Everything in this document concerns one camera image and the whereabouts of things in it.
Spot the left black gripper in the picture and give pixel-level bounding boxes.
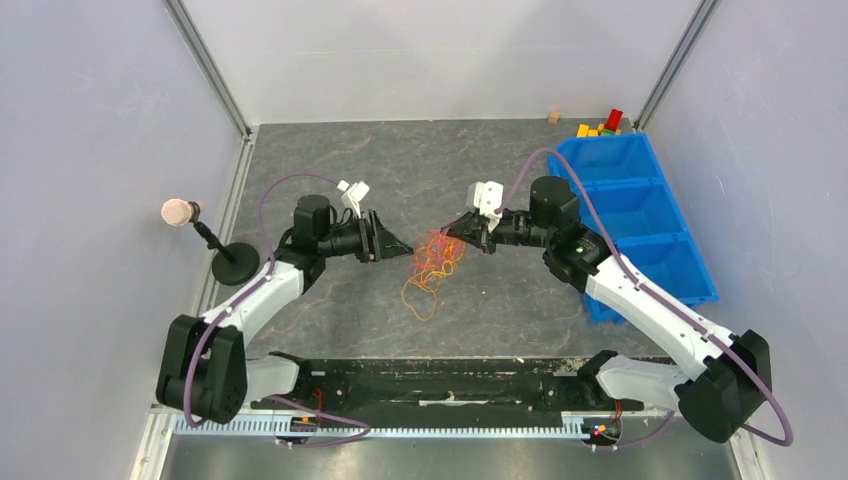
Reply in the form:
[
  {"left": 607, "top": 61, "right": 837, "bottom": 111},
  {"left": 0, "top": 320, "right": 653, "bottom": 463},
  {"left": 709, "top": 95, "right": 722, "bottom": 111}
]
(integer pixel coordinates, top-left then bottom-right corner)
[{"left": 318, "top": 209, "right": 413, "bottom": 264}]

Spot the yellow cable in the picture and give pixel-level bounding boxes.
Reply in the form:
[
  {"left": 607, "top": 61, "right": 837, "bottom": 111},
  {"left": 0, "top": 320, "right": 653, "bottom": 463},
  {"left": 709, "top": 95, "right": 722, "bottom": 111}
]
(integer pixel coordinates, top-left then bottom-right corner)
[{"left": 401, "top": 241, "right": 465, "bottom": 324}]

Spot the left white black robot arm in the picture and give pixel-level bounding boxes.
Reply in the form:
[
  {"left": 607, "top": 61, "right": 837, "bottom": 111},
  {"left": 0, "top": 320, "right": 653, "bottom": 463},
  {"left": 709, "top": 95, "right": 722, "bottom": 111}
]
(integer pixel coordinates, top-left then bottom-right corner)
[{"left": 155, "top": 194, "right": 413, "bottom": 425}]

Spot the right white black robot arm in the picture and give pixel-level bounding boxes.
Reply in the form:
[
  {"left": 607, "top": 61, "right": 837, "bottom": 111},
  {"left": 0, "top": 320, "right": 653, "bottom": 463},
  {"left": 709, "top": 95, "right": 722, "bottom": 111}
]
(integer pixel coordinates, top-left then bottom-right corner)
[{"left": 443, "top": 176, "right": 772, "bottom": 443}]

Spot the yellow toy block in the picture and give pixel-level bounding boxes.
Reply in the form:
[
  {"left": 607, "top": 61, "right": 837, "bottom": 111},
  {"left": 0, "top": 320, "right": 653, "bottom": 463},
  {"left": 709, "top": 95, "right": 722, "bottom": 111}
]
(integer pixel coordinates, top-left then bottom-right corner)
[{"left": 576, "top": 124, "right": 599, "bottom": 138}]

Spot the pink microphone on stand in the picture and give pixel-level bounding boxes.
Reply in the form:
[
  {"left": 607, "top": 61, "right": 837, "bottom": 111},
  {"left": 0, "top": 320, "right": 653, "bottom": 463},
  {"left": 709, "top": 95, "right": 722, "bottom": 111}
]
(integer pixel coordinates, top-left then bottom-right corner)
[{"left": 160, "top": 198, "right": 260, "bottom": 286}]

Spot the blue plastic bin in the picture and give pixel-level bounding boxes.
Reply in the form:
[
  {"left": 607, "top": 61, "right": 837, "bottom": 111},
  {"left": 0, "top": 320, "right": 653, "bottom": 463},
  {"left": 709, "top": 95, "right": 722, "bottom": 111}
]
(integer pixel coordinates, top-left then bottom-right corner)
[{"left": 557, "top": 133, "right": 719, "bottom": 308}]

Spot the red toy block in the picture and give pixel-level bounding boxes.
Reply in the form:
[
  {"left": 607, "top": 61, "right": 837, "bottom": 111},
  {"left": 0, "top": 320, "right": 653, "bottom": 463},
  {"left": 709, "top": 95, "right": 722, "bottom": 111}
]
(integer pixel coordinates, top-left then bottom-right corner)
[{"left": 604, "top": 109, "right": 623, "bottom": 133}]

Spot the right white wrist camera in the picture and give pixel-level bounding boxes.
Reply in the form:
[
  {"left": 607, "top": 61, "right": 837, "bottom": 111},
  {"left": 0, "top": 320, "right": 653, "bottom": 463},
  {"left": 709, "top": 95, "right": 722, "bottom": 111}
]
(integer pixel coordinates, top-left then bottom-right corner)
[{"left": 466, "top": 181, "right": 504, "bottom": 233}]

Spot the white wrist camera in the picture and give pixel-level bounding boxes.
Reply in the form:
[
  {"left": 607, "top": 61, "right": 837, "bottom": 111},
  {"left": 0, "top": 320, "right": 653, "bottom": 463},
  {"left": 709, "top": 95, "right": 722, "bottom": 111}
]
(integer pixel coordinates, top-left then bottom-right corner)
[
  {"left": 336, "top": 180, "right": 370, "bottom": 219},
  {"left": 466, "top": 181, "right": 504, "bottom": 233}
]

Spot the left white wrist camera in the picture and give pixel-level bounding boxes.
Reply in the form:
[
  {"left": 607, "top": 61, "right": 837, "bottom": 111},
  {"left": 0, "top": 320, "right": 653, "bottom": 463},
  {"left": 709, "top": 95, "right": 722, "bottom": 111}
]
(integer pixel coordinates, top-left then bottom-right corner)
[{"left": 336, "top": 180, "right": 370, "bottom": 219}]

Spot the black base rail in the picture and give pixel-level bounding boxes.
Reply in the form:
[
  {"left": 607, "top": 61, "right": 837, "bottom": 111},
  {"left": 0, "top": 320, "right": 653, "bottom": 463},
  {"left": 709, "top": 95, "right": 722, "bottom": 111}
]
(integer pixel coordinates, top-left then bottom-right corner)
[{"left": 287, "top": 357, "right": 643, "bottom": 428}]

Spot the white toothed cable duct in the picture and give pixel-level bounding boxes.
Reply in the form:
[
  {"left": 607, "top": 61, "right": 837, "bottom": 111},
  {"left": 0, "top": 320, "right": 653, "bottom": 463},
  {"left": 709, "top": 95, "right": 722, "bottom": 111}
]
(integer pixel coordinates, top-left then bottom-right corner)
[{"left": 174, "top": 414, "right": 590, "bottom": 440}]

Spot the left aluminium corner post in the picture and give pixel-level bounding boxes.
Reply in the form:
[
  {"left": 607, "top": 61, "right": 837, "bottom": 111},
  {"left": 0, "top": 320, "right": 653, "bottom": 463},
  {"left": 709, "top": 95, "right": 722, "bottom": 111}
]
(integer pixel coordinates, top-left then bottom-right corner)
[{"left": 163, "top": 0, "right": 252, "bottom": 139}]

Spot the aluminium corner post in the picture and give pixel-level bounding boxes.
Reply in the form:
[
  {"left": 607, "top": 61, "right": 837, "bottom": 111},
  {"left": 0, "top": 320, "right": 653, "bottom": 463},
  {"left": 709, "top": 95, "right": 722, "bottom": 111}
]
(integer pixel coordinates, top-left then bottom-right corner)
[
  {"left": 163, "top": 0, "right": 252, "bottom": 139},
  {"left": 633, "top": 0, "right": 721, "bottom": 131}
]

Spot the right aluminium corner post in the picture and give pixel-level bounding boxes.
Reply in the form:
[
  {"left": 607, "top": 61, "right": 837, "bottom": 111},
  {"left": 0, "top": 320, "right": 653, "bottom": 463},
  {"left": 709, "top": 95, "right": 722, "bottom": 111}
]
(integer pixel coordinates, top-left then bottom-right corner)
[{"left": 633, "top": 0, "right": 721, "bottom": 131}]

